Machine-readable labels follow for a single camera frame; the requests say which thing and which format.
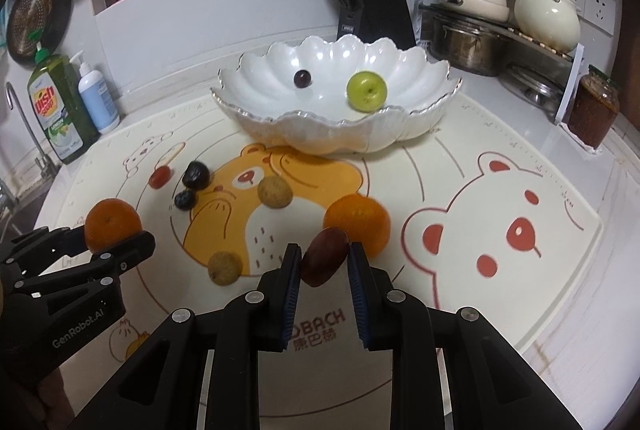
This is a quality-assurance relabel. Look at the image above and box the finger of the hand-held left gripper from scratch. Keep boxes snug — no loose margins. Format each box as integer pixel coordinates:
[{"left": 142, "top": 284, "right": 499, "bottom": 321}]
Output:
[
  {"left": 0, "top": 224, "right": 101, "bottom": 279},
  {"left": 10, "top": 230, "right": 157, "bottom": 301}
]

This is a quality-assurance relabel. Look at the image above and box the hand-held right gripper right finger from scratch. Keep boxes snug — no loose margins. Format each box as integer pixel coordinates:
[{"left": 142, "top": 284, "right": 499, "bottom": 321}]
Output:
[{"left": 347, "top": 240, "right": 584, "bottom": 430}]

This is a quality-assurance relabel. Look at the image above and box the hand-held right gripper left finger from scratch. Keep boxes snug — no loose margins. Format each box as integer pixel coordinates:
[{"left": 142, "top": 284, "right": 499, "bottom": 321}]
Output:
[{"left": 65, "top": 243, "right": 304, "bottom": 430}]

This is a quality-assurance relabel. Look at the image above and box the small orange mandarin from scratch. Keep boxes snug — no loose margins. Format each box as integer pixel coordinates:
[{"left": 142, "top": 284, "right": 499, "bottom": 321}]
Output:
[{"left": 84, "top": 198, "right": 144, "bottom": 255}]

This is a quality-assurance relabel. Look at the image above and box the red-brown jujube date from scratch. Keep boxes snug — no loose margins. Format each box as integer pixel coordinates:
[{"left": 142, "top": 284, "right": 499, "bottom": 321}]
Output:
[{"left": 300, "top": 227, "right": 351, "bottom": 288}]

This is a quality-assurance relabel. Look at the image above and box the large orange mandarin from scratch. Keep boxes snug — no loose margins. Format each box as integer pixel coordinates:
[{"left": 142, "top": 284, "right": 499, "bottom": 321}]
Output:
[{"left": 322, "top": 194, "right": 392, "bottom": 259}]

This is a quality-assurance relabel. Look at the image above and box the dark plum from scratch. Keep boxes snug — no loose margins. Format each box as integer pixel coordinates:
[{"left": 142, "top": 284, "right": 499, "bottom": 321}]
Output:
[{"left": 181, "top": 161, "right": 212, "bottom": 191}]

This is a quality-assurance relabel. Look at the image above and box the brown longan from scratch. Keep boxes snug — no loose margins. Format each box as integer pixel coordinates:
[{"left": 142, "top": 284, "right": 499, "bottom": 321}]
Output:
[
  {"left": 207, "top": 251, "right": 244, "bottom": 287},
  {"left": 257, "top": 176, "right": 294, "bottom": 209}
]

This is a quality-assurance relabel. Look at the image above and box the white scalloped ceramic bowl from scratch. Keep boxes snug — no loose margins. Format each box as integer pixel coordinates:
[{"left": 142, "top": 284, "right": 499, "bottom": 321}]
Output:
[{"left": 209, "top": 34, "right": 463, "bottom": 157}]

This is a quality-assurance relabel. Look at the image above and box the person's left hand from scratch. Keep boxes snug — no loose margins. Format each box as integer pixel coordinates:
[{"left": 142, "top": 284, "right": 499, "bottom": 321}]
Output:
[{"left": 29, "top": 369, "right": 69, "bottom": 430}]

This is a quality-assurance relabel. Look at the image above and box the small red fruit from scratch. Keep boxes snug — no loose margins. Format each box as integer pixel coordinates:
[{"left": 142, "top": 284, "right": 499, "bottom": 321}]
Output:
[{"left": 149, "top": 165, "right": 174, "bottom": 189}]

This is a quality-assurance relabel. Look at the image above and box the chrome faucet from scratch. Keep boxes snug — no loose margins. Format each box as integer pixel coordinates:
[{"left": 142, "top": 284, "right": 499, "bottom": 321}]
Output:
[{"left": 5, "top": 82, "right": 59, "bottom": 181}]

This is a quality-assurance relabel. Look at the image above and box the green dish soap bottle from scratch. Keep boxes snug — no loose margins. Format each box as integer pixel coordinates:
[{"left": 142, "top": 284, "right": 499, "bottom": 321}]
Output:
[{"left": 27, "top": 44, "right": 99, "bottom": 165}]

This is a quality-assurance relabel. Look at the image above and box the white pump bottle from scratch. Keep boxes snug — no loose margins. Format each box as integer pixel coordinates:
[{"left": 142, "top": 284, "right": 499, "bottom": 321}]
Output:
[{"left": 70, "top": 50, "right": 121, "bottom": 134}]

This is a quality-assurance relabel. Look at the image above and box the bear print silicone mat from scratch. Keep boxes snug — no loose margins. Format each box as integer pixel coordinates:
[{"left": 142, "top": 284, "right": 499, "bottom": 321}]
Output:
[{"left": 35, "top": 94, "right": 606, "bottom": 430}]

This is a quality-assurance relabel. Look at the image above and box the green apple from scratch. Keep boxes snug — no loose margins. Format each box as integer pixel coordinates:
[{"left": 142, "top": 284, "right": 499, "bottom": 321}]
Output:
[{"left": 346, "top": 70, "right": 388, "bottom": 113}]

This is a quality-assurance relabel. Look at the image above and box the steel pot lid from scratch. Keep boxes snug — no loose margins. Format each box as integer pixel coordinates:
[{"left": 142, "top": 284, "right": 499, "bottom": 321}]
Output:
[{"left": 500, "top": 62, "right": 569, "bottom": 113}]

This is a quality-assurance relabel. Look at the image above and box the stainless steel pot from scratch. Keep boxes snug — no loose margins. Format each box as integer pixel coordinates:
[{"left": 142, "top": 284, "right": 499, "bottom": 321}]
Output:
[{"left": 427, "top": 12, "right": 511, "bottom": 77}]

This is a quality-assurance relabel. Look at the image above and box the glass jar of sauce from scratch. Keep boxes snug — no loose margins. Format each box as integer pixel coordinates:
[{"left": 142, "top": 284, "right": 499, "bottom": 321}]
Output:
[{"left": 567, "top": 66, "right": 621, "bottom": 149}]

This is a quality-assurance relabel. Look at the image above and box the metal pot rack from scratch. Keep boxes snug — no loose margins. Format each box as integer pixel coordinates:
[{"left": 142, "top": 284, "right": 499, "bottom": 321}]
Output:
[{"left": 417, "top": 2, "right": 589, "bottom": 145}]

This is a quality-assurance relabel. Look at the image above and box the cream lidded pot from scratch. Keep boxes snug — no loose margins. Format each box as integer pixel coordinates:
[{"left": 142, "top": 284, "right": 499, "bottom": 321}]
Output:
[{"left": 514, "top": 0, "right": 582, "bottom": 53}]

